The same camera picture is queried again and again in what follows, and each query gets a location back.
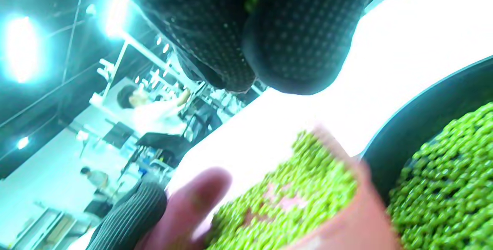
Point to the ceiling light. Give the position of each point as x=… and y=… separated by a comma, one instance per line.
x=21, y=47
x=23, y=143
x=115, y=13

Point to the pile of green mung beans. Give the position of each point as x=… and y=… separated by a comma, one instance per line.
x=308, y=188

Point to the red plastic container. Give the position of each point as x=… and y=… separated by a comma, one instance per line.
x=369, y=223

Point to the person's left hand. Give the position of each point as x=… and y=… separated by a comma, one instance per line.
x=131, y=219

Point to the person's right hand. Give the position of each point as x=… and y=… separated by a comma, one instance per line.
x=308, y=42

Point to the black frying pan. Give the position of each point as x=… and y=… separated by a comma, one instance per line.
x=416, y=126

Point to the black office chair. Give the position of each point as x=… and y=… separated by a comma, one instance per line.
x=165, y=144

